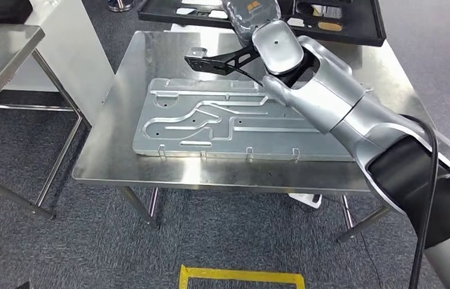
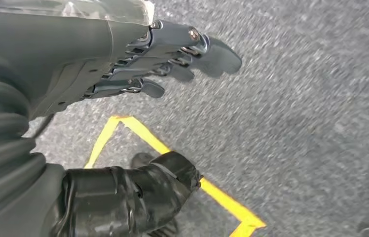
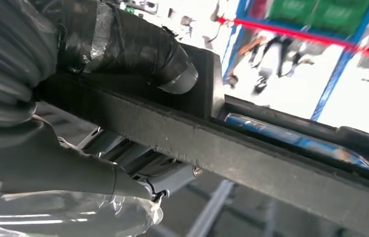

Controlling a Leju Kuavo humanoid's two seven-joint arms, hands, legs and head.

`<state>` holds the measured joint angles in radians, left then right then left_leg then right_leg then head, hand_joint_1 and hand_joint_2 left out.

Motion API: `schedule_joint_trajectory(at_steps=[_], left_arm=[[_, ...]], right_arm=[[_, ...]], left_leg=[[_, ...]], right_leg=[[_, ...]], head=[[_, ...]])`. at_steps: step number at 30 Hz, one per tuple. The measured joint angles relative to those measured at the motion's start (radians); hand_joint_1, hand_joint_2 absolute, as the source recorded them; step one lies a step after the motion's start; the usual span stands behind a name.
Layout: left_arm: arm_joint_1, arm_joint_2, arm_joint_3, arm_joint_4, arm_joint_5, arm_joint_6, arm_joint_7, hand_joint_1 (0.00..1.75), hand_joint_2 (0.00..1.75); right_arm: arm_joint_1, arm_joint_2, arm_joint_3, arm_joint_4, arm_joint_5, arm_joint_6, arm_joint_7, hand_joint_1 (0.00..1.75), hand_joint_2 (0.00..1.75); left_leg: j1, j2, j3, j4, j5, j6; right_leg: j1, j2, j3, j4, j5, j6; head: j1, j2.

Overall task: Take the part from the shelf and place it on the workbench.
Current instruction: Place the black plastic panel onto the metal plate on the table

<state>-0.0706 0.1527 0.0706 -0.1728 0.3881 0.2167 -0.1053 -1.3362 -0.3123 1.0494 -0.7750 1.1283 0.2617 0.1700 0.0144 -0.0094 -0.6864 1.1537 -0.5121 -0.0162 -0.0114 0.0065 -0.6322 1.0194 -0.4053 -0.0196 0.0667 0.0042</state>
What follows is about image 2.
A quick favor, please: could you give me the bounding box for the yellow floor tape square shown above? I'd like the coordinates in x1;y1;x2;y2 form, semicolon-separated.
83;115;267;237

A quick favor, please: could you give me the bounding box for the dark grey floor carpet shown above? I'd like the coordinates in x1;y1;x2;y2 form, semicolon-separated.
24;0;369;237

